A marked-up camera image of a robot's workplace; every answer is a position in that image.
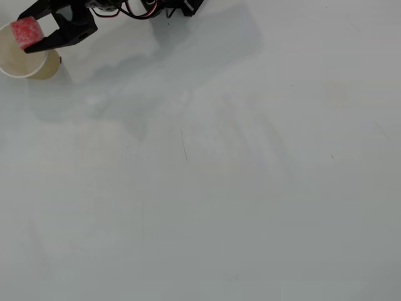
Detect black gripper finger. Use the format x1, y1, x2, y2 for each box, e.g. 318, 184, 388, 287
24, 29, 72, 55
17, 0, 56, 21

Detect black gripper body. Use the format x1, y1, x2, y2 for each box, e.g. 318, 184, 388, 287
51, 0, 98, 47

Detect red white speckled foam cube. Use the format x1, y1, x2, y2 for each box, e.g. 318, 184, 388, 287
10, 17, 44, 50

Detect beige paper cup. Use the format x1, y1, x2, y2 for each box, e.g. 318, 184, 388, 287
0, 21, 61, 80

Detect red and black cable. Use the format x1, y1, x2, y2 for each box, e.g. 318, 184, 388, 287
89, 0, 164, 20

